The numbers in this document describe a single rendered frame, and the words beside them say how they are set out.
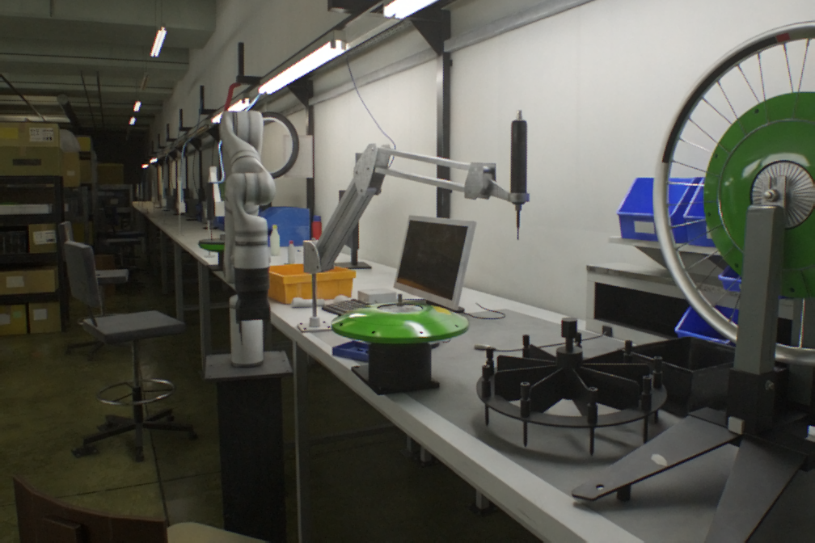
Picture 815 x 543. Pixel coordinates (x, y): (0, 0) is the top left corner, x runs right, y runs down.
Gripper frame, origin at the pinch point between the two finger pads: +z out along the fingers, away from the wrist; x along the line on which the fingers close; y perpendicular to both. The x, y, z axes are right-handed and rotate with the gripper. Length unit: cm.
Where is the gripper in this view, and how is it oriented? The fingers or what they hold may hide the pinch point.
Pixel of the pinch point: (253, 343)
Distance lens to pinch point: 145.4
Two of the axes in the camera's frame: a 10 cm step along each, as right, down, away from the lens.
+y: 2.9, 0.8, -9.5
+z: 0.0, 10.0, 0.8
